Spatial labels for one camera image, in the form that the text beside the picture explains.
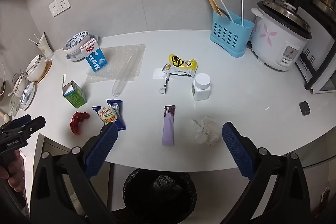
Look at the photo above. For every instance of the white black-rimmed bowl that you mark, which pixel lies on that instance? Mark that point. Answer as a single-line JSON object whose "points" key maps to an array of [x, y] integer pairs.
{"points": [[35, 69]]}

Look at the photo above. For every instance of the yellow snack wrapper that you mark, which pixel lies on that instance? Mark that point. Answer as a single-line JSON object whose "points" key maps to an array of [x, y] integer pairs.
{"points": [[181, 64]]}

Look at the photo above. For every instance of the metal spoon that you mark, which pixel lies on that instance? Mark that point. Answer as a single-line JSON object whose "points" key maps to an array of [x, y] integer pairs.
{"points": [[225, 14]]}

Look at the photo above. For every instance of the white tissue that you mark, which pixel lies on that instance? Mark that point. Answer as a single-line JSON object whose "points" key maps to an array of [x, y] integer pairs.
{"points": [[207, 130]]}

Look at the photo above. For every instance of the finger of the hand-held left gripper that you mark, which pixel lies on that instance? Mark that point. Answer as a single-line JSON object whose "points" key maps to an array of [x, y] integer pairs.
{"points": [[31, 127], [19, 121]]}

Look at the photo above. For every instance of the blue patterned bowl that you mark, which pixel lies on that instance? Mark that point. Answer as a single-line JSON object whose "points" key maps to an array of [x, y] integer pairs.
{"points": [[76, 41]]}

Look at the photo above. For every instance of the wooden coaster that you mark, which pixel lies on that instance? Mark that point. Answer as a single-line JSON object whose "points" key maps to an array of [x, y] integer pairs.
{"points": [[46, 71]]}

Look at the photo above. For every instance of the white pill bottle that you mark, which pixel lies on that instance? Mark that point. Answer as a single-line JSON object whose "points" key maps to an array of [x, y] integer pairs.
{"points": [[201, 88]]}

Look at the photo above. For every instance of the small black oval object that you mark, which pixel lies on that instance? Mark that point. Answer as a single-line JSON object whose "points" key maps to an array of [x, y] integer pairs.
{"points": [[304, 108]]}

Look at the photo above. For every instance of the white floral rice cooker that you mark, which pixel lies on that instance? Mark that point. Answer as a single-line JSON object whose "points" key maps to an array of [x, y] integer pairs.
{"points": [[275, 37]]}

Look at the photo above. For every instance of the blue striped plate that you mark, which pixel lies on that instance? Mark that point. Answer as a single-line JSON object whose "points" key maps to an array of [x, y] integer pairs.
{"points": [[27, 96]]}

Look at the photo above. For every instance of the clear plastic bottle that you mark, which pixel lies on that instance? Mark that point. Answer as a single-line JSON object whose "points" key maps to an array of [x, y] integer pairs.
{"points": [[124, 74]]}

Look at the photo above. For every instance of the white patterned cup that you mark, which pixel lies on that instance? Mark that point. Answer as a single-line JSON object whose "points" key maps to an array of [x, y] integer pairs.
{"points": [[44, 47]]}

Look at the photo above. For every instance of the patterned slipper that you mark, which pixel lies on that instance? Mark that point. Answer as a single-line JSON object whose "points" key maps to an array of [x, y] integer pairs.
{"points": [[325, 196]]}

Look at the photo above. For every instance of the blue cookie wrapper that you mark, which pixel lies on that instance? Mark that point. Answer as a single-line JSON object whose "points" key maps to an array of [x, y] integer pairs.
{"points": [[109, 113]]}

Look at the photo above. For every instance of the clear glass cup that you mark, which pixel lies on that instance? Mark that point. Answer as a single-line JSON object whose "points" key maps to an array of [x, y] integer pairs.
{"points": [[15, 98]]}

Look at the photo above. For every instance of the blue milk carton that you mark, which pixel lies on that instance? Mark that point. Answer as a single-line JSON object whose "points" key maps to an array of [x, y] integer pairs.
{"points": [[95, 58]]}

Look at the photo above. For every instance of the green carton box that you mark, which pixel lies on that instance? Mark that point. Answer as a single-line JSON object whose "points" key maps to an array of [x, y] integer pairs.
{"points": [[76, 96]]}

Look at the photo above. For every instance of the purple sachet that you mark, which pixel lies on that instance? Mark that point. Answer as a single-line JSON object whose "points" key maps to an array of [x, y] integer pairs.
{"points": [[168, 129]]}

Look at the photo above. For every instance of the white wall socket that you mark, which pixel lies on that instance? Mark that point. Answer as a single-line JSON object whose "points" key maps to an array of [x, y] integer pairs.
{"points": [[64, 2], [54, 9]]}

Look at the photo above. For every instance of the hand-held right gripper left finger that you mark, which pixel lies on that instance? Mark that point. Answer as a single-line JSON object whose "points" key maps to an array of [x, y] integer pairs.
{"points": [[102, 150]]}

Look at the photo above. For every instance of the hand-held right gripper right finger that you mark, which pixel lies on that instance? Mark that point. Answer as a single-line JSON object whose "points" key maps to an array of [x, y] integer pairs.
{"points": [[237, 151]]}

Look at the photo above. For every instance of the person's left hand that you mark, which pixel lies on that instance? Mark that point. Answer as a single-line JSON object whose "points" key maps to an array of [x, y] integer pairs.
{"points": [[17, 176]]}

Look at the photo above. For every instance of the bubble wrap sheet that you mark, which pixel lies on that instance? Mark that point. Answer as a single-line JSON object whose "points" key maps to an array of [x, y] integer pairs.
{"points": [[110, 61]]}

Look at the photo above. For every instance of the black-bagged waste bin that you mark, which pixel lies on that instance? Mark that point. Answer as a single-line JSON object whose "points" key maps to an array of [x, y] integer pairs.
{"points": [[136, 187]]}

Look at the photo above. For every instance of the white plastic straw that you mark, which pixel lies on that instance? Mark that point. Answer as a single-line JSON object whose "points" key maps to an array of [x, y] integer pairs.
{"points": [[242, 7], [221, 3]]}

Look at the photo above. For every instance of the blue utensil holder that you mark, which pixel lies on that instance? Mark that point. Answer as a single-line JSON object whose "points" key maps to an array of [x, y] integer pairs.
{"points": [[228, 35]]}

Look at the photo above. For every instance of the red mesh net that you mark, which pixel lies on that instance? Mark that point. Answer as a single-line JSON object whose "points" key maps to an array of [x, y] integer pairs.
{"points": [[78, 120]]}

